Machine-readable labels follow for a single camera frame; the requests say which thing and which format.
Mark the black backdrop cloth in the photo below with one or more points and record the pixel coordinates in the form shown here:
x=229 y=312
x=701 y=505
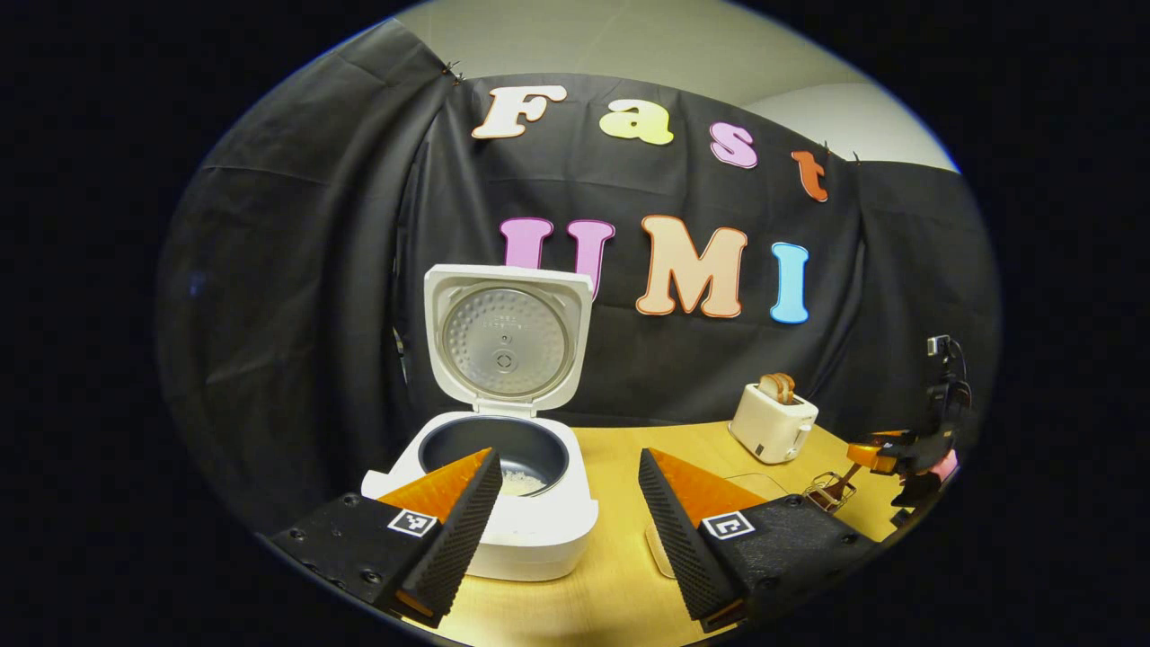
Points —
x=296 y=270

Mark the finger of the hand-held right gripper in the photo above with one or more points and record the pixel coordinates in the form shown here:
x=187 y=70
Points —
x=876 y=454

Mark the clear rice container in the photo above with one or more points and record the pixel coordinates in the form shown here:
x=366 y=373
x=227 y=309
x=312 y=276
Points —
x=658 y=553

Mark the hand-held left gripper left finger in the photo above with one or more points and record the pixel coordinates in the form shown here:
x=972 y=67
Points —
x=463 y=535

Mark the white uncooked rice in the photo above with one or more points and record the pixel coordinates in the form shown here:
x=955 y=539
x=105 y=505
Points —
x=523 y=483

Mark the white rice cooker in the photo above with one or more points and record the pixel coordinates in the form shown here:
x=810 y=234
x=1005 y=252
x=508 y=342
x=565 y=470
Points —
x=539 y=535

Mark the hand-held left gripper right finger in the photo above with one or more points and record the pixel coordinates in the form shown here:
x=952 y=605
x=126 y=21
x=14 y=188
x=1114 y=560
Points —
x=678 y=544

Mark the white toaster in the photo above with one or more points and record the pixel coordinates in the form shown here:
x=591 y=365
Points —
x=768 y=431

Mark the brown bread slice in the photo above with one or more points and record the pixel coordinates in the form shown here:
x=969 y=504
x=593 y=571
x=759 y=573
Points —
x=771 y=389
x=786 y=386

